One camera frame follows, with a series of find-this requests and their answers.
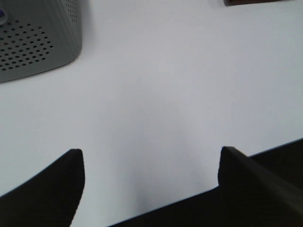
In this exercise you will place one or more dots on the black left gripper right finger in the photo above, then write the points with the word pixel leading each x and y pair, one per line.
pixel 254 196

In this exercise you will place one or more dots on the grey perforated plastic basket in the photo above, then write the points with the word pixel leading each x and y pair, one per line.
pixel 38 36

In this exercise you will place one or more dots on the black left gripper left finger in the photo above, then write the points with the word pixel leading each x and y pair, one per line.
pixel 48 199

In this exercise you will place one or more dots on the blue towel in basket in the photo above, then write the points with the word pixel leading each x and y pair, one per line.
pixel 2 14

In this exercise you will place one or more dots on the brown towel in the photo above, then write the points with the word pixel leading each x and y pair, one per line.
pixel 245 2

